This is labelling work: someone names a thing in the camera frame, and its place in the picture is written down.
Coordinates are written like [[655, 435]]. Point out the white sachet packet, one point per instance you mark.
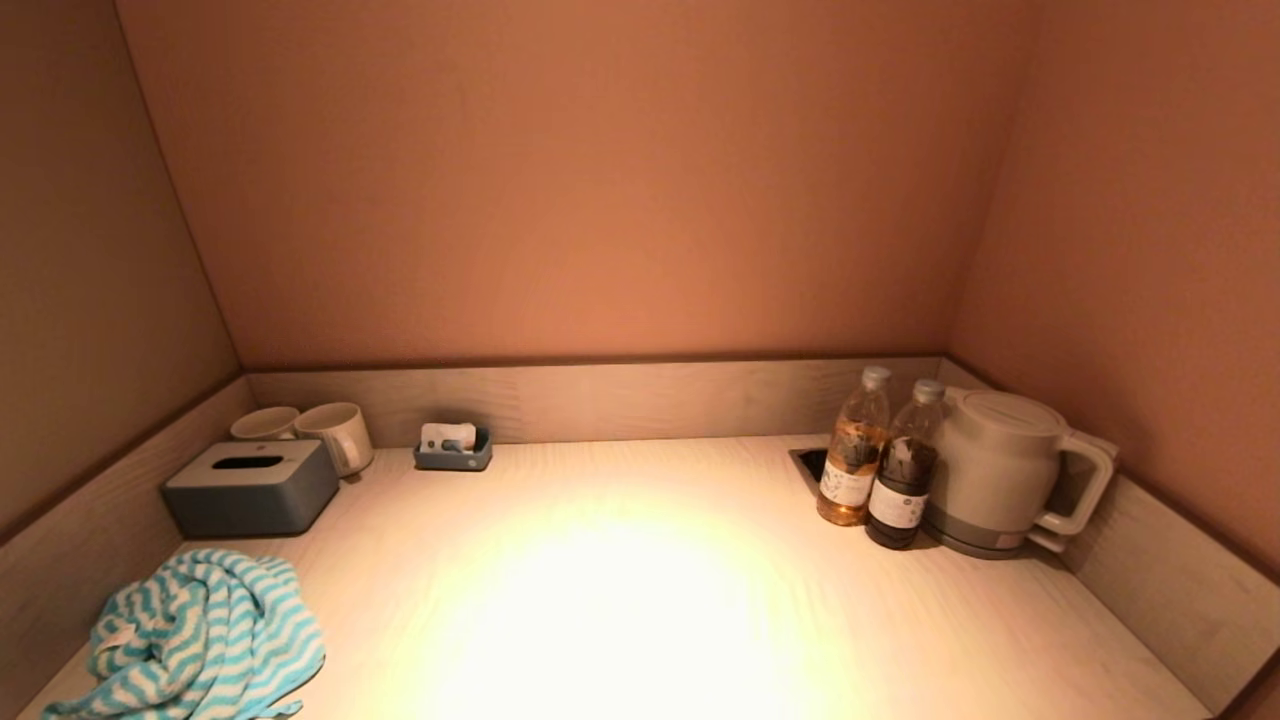
[[445, 436]]

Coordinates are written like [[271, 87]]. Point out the dark tea bottle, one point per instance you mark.
[[902, 490]]

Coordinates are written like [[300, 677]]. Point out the white electric kettle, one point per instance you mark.
[[995, 460]]

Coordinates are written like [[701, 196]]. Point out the grey tissue box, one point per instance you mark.
[[250, 495]]

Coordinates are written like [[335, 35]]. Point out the amber tea bottle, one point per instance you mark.
[[850, 470]]

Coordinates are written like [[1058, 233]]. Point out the recessed black socket box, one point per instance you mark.
[[812, 464]]

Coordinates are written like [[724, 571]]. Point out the grey kettle base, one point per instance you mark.
[[975, 538]]

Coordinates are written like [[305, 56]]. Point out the small blue-grey tray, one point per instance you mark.
[[452, 461]]

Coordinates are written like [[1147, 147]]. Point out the blue white striped cloth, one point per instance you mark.
[[190, 630]]

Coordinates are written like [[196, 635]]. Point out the white ceramic mug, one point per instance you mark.
[[262, 424], [340, 435]]

